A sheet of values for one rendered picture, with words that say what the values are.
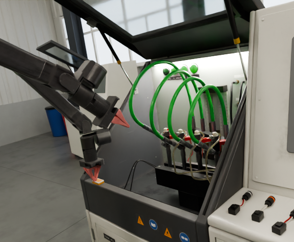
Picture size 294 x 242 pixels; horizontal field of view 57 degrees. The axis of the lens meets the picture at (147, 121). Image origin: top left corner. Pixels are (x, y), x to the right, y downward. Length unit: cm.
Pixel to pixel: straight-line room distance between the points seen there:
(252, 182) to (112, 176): 70
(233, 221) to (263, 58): 51
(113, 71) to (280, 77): 331
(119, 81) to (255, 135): 331
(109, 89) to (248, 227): 343
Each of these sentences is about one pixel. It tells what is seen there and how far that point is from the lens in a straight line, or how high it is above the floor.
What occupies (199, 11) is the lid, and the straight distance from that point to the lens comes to 113.
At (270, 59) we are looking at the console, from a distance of 95.
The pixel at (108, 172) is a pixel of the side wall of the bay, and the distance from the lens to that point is 138.
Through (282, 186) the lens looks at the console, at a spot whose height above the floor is 101.
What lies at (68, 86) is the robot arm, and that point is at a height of 139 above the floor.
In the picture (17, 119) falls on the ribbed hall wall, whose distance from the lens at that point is 785.
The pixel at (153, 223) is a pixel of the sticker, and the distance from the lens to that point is 101.
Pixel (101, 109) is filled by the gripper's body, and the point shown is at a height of 132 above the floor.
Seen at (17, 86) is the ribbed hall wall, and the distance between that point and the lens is 793.
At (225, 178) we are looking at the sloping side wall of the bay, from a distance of 89.
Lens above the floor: 142
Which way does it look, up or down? 11 degrees down
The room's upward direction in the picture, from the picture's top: 8 degrees counter-clockwise
